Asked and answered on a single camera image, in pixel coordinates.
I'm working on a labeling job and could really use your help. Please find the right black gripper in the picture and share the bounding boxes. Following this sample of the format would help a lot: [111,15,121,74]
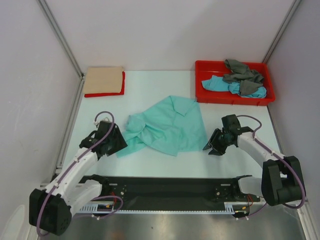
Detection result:
[203,128,233,156]

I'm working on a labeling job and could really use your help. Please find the mint green t shirt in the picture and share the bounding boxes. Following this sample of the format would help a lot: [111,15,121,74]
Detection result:
[116,95,208,158]

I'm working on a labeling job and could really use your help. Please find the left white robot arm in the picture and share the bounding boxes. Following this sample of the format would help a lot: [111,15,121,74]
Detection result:
[29,119,127,237]

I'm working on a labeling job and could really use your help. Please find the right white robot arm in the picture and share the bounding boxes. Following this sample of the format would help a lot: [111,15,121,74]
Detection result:
[203,114,306,209]

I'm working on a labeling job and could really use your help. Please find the folded red t shirt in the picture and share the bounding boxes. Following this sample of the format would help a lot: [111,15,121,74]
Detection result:
[84,71,126,98]

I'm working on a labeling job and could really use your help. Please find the folded beige t shirt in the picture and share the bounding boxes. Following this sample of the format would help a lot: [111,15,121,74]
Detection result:
[83,66,124,95]

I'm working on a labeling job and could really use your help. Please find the blue t shirt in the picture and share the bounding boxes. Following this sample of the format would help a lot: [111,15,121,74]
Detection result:
[201,75,267,99]

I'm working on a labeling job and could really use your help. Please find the grey t shirt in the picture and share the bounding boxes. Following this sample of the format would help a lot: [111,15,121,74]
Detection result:
[222,59,265,96]

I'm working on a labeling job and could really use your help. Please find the red plastic bin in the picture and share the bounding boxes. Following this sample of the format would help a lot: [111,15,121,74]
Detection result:
[194,60,276,106]

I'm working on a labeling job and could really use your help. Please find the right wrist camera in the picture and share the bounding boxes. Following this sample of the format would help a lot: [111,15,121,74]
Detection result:
[221,114,241,133]

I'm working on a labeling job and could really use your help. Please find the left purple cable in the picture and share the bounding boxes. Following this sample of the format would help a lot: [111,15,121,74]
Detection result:
[36,111,125,237]

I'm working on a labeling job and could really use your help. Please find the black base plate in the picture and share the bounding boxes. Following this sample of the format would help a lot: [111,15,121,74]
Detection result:
[49,174,293,212]

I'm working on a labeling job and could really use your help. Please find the right white cable duct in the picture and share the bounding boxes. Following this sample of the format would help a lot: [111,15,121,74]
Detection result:
[224,202,252,218]

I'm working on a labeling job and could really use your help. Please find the white cable duct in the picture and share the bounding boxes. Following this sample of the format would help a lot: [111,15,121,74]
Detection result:
[224,202,252,218]
[77,203,234,215]

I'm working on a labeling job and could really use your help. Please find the left white cable duct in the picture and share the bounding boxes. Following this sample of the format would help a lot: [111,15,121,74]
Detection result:
[77,203,234,215]

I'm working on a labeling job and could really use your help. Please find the aluminium front rail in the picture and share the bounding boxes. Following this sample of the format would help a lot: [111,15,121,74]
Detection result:
[34,182,308,208]

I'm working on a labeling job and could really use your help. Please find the left aluminium frame post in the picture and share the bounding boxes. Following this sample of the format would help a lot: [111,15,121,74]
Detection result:
[36,0,84,79]

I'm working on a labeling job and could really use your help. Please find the aluminium frame post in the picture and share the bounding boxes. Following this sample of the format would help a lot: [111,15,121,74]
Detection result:
[262,0,303,64]
[36,0,84,79]

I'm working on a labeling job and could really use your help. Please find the right aluminium frame post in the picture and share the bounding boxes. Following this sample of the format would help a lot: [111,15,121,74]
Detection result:
[262,0,303,64]

